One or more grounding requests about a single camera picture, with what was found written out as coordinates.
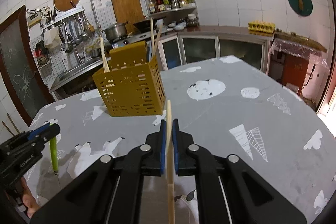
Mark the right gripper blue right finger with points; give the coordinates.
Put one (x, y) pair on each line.
(175, 131)

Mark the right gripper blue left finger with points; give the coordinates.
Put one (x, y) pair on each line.
(162, 150)

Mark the green bear handle utensil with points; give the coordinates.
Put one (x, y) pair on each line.
(54, 156)

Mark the wooden chopstick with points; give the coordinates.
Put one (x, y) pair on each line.
(170, 164)

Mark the kitchen counter cabinets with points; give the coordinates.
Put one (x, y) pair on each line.
(206, 42)

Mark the person's left hand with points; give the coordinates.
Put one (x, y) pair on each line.
(28, 199)

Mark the yellow perforated utensil holder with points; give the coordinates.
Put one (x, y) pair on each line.
(133, 84)

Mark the grey animal print tablecloth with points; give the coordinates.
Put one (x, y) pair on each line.
(251, 149)

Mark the chopstick in holder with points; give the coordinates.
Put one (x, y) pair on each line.
(104, 60)
(157, 41)
(152, 38)

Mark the dark wooden door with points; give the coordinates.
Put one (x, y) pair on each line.
(19, 71)

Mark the gas stove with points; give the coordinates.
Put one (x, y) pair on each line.
(124, 41)

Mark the steel sink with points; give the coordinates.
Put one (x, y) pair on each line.
(75, 72)

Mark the black wok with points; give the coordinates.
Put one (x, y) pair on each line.
(144, 25)

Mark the steel cooking pot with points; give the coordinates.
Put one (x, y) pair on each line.
(115, 31)

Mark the corner shelf with bottles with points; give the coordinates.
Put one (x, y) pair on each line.
(173, 11)

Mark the steel faucet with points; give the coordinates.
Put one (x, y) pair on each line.
(70, 47)

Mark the wooden cutting board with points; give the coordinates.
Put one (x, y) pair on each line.
(128, 12)

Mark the yellow egg tray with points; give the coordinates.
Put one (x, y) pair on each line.
(261, 26)

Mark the plastic covered side table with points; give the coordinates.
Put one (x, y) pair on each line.
(293, 60)

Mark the steel wall utensil rack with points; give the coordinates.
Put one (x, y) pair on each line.
(73, 22)

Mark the green round wall hanger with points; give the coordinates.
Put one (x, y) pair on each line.
(301, 7)

